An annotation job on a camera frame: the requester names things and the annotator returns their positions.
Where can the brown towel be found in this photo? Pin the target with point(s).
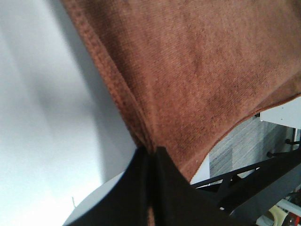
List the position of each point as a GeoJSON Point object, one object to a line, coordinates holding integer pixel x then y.
{"type": "Point", "coordinates": [184, 73]}

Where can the black metal table frame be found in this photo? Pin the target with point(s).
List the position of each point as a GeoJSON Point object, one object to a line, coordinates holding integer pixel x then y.
{"type": "Point", "coordinates": [250, 191]}

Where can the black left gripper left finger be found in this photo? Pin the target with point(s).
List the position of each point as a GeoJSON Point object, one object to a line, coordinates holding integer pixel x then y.
{"type": "Point", "coordinates": [126, 204]}

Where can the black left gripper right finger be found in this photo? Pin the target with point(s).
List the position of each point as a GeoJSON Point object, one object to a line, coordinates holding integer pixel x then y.
{"type": "Point", "coordinates": [175, 202]}

